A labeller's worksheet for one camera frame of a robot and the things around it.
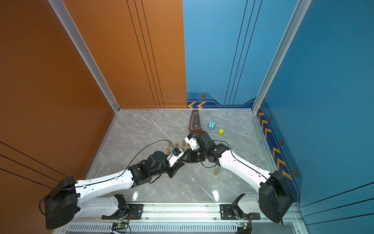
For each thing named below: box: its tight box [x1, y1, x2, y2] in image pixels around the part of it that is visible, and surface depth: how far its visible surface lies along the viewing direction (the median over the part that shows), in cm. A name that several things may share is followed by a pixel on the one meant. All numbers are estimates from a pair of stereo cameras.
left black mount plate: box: [127, 203, 144, 220], surface depth 75 cm
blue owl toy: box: [207, 120, 217, 130], surface depth 111 cm
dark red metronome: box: [188, 109, 203, 136], surface depth 98 cm
